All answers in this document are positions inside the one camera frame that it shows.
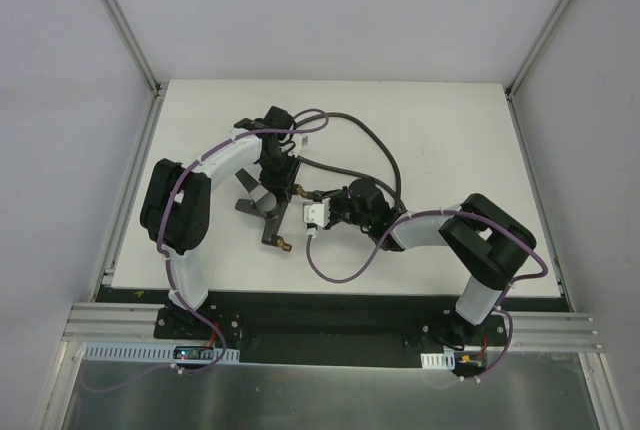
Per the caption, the right white cable duct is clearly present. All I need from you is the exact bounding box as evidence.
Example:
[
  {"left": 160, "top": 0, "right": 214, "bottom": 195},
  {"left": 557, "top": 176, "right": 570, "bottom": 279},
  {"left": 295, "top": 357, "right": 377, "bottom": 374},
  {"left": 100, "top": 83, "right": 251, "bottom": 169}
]
[{"left": 420, "top": 349, "right": 456, "bottom": 371}]

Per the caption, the white cable duct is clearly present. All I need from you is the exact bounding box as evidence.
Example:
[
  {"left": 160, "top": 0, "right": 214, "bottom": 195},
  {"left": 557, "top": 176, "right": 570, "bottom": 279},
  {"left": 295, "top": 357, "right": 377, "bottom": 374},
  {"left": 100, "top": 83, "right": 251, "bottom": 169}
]
[
  {"left": 420, "top": 349, "right": 456, "bottom": 371},
  {"left": 84, "top": 342, "right": 240, "bottom": 365}
]

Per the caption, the dark grey faucet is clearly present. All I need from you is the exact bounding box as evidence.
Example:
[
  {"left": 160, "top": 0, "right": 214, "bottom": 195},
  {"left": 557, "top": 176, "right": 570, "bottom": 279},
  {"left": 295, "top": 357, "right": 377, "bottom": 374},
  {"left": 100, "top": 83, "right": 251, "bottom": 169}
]
[{"left": 235, "top": 164, "right": 304, "bottom": 252}]

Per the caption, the aluminium front rail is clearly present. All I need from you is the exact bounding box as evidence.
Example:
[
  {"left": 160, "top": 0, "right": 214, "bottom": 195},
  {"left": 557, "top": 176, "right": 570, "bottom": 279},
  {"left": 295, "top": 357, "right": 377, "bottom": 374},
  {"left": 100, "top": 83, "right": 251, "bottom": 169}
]
[{"left": 62, "top": 302, "right": 604, "bottom": 353}]

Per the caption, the left aluminium frame post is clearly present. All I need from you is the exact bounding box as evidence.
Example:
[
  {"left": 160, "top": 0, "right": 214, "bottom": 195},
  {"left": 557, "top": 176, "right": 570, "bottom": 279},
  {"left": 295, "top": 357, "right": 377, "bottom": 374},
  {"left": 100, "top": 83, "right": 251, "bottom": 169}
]
[{"left": 100, "top": 0, "right": 162, "bottom": 96}]

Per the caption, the aluminium frame post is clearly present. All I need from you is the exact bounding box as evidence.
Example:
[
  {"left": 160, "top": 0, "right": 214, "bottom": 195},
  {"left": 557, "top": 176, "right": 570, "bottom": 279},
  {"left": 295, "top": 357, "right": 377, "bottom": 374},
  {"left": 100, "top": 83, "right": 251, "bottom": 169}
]
[
  {"left": 505, "top": 0, "right": 575, "bottom": 101},
  {"left": 100, "top": 0, "right": 162, "bottom": 96}
]

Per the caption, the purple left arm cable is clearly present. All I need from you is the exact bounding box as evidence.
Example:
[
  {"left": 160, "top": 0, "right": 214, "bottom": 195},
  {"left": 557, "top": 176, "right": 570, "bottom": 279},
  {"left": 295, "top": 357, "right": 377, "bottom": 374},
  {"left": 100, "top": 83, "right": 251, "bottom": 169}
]
[{"left": 156, "top": 108, "right": 331, "bottom": 311}]

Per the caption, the left white cable duct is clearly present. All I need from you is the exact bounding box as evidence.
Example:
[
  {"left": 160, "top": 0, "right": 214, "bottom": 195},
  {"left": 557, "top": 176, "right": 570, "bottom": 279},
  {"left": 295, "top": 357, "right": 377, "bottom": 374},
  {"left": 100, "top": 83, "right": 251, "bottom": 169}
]
[{"left": 84, "top": 342, "right": 240, "bottom": 365}]

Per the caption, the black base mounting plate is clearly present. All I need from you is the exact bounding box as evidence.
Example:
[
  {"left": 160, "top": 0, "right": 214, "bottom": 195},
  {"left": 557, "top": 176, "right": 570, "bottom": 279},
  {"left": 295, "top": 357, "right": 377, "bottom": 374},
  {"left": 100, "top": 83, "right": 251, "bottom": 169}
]
[{"left": 96, "top": 287, "right": 511, "bottom": 369}]

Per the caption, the dark grey flexible hose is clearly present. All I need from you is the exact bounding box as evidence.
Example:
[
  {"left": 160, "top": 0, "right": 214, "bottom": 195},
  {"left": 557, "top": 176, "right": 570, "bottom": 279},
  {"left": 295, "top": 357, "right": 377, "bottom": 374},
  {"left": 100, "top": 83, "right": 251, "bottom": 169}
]
[{"left": 294, "top": 110, "right": 404, "bottom": 201}]

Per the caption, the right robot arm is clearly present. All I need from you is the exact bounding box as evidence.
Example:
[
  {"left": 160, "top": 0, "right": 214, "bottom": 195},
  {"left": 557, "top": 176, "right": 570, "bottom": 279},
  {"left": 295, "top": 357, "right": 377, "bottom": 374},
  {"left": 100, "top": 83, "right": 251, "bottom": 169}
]
[{"left": 302, "top": 178, "right": 537, "bottom": 345}]

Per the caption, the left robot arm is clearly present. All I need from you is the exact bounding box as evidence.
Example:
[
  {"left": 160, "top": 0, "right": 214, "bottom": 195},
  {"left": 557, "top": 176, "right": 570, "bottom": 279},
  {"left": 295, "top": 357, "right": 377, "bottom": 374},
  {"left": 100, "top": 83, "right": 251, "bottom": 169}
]
[{"left": 140, "top": 106, "right": 300, "bottom": 339}]

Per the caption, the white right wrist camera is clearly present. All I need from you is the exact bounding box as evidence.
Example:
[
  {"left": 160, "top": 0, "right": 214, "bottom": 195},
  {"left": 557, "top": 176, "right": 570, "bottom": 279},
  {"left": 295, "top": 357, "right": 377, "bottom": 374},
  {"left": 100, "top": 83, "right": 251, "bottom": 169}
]
[{"left": 302, "top": 200, "right": 330, "bottom": 238}]

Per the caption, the right aluminium frame post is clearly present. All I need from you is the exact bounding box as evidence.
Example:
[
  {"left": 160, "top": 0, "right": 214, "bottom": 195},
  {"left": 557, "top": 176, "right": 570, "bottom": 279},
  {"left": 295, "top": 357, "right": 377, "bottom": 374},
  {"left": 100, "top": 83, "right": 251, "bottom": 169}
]
[{"left": 505, "top": 0, "right": 575, "bottom": 101}]

